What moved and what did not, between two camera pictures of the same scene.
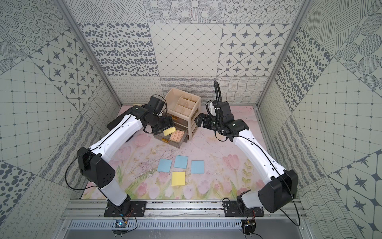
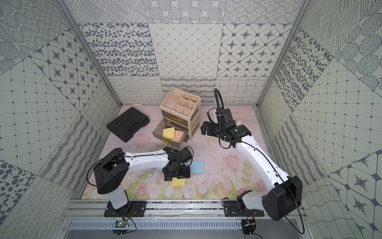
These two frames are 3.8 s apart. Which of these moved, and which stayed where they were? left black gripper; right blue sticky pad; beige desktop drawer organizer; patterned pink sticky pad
Moved: left black gripper
Stayed: beige desktop drawer organizer; right blue sticky pad; patterned pink sticky pad
